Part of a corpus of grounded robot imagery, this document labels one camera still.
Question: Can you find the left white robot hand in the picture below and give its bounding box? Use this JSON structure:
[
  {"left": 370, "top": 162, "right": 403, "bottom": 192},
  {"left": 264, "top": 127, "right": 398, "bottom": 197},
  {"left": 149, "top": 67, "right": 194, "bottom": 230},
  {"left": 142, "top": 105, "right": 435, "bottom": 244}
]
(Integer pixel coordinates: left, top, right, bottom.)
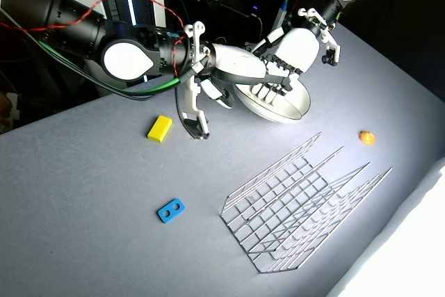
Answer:
[{"left": 250, "top": 27, "right": 321, "bottom": 105}]

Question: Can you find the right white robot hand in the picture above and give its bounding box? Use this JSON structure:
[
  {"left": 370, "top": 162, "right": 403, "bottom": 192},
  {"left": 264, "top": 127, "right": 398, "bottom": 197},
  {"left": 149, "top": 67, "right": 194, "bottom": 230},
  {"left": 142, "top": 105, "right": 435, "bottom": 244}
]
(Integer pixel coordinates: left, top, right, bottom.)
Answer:
[{"left": 200, "top": 43, "right": 269, "bottom": 109}]

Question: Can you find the white plate with black rim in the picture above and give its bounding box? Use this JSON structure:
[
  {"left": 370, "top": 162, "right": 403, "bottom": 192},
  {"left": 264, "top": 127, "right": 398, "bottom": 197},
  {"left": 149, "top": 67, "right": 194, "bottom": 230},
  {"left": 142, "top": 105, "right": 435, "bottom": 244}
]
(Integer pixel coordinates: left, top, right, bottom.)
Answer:
[{"left": 232, "top": 76, "right": 312, "bottom": 125}]

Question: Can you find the grey plug with blue connector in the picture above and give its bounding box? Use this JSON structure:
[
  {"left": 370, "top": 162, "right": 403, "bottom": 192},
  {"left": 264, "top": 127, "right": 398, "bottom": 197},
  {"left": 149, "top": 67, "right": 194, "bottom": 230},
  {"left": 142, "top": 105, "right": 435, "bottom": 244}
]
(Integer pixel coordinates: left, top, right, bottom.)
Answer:
[{"left": 272, "top": 0, "right": 289, "bottom": 33}]

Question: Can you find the yellow rectangular block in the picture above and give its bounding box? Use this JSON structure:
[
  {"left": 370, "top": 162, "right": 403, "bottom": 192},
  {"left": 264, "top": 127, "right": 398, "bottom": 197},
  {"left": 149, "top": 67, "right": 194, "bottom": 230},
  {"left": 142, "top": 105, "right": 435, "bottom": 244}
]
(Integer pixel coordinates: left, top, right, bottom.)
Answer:
[{"left": 147, "top": 115, "right": 173, "bottom": 143}]

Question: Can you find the orange swirl cookie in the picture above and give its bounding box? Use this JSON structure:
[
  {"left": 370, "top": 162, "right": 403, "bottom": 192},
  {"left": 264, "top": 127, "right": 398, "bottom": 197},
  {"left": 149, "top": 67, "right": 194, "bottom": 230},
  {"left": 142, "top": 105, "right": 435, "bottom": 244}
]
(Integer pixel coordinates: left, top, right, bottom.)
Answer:
[{"left": 359, "top": 130, "right": 377, "bottom": 146}]

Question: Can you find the blue block with two holes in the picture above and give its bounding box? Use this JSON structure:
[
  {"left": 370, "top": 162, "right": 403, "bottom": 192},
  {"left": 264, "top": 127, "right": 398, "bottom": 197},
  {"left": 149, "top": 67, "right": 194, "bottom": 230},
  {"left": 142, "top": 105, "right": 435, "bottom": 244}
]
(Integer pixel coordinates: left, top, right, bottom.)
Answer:
[{"left": 156, "top": 198, "right": 186, "bottom": 224}]

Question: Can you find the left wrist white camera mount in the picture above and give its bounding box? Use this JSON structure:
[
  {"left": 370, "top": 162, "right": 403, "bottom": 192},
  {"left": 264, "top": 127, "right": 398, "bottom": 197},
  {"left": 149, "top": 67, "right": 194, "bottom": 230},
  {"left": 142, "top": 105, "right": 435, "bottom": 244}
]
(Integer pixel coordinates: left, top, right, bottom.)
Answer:
[{"left": 298, "top": 7, "right": 341, "bottom": 67}]

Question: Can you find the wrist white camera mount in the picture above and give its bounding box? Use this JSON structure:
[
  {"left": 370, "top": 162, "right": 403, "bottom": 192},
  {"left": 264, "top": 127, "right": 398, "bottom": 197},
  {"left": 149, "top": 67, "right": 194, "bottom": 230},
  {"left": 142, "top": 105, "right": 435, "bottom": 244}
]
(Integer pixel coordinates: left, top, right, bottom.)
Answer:
[
  {"left": 298, "top": 7, "right": 341, "bottom": 67},
  {"left": 176, "top": 21, "right": 211, "bottom": 141}
]

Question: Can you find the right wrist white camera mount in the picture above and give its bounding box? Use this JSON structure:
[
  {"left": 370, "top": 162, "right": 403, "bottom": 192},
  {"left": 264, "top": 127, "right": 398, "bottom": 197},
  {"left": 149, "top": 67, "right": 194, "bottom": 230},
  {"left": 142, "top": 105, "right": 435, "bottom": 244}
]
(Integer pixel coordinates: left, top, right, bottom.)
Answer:
[{"left": 176, "top": 21, "right": 211, "bottom": 141}]

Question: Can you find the green cable on right arm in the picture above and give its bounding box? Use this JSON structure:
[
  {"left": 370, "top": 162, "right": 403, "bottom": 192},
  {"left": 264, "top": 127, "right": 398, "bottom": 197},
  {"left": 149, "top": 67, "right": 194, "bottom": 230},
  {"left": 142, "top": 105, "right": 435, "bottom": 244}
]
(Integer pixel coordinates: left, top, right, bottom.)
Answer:
[{"left": 36, "top": 41, "right": 184, "bottom": 98}]

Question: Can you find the silver wire dish rack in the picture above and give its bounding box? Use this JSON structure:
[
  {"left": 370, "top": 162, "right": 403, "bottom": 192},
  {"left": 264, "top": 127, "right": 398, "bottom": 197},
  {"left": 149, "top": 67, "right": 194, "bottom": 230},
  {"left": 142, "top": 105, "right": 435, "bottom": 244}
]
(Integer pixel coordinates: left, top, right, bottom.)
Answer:
[{"left": 220, "top": 132, "right": 394, "bottom": 274}]

